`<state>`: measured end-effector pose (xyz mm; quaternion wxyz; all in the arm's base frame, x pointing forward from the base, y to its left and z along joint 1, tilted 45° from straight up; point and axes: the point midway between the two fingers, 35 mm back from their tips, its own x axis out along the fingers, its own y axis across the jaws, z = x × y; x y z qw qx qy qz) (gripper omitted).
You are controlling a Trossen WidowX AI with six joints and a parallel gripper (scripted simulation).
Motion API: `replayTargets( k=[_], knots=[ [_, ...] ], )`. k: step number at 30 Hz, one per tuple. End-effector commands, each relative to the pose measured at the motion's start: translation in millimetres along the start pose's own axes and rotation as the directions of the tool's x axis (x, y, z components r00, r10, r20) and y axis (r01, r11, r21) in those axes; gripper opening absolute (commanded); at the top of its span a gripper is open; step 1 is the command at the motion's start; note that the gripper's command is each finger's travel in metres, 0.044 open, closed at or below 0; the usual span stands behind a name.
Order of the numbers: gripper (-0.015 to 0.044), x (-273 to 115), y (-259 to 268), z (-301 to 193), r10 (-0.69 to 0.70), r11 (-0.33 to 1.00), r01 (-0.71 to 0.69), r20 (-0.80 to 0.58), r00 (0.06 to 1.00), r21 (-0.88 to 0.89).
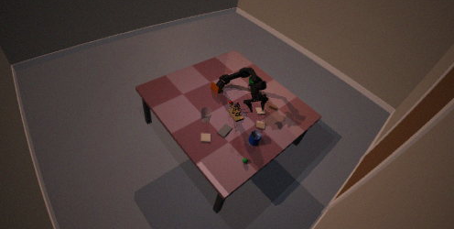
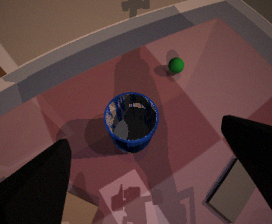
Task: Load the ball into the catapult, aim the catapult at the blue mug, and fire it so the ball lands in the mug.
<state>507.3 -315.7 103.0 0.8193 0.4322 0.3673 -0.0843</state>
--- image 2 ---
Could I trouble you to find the green ball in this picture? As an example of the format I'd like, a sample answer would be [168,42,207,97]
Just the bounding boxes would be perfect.
[168,57,185,73]

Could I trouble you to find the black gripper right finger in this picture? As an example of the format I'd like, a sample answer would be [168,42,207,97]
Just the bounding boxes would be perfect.
[221,115,272,209]

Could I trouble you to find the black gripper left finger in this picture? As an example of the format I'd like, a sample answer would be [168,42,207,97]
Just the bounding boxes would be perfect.
[0,139,72,224]

